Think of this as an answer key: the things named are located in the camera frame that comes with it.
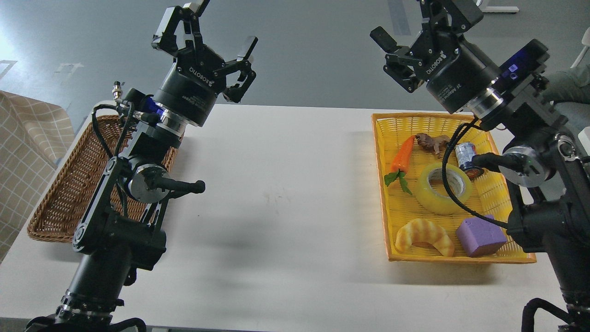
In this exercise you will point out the brown toy animal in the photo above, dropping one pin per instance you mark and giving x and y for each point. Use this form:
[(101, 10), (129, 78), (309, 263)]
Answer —
[(433, 144)]

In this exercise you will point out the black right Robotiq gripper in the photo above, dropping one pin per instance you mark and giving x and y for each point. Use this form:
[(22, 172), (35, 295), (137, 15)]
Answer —
[(453, 70)]

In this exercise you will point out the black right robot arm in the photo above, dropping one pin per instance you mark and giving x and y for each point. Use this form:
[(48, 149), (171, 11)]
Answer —
[(546, 169)]

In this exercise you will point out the toy croissant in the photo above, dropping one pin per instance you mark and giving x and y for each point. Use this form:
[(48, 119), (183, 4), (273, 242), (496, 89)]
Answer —
[(422, 230)]

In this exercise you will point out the brown wicker basket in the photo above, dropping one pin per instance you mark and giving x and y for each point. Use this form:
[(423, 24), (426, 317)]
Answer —
[(66, 200)]

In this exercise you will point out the yellow tape roll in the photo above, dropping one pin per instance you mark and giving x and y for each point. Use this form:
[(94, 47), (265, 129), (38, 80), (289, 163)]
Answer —
[(430, 191)]

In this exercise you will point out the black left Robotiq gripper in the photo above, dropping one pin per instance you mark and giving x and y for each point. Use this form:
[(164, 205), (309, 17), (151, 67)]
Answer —
[(193, 90)]

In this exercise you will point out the small blue can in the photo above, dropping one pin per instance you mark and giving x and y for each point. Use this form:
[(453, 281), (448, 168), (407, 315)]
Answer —
[(464, 153)]

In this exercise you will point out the seated person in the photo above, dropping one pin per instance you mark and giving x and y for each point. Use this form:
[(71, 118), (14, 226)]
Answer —
[(569, 91)]

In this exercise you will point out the purple foam block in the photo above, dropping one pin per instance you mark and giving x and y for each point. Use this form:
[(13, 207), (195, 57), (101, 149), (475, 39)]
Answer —
[(479, 237)]

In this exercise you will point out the yellow plastic basket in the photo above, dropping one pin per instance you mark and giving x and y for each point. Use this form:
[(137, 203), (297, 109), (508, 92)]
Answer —
[(489, 191)]

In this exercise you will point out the white stand base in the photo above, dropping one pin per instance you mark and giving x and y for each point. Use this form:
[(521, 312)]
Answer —
[(485, 7)]

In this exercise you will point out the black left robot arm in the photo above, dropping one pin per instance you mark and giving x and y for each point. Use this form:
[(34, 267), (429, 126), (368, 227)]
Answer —
[(120, 232)]

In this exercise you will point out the beige checkered cloth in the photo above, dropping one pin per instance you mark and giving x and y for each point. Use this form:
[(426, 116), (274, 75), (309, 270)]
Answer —
[(34, 136)]

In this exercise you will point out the orange toy carrot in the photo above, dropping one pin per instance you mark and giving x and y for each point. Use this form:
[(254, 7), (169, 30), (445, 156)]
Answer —
[(400, 166)]

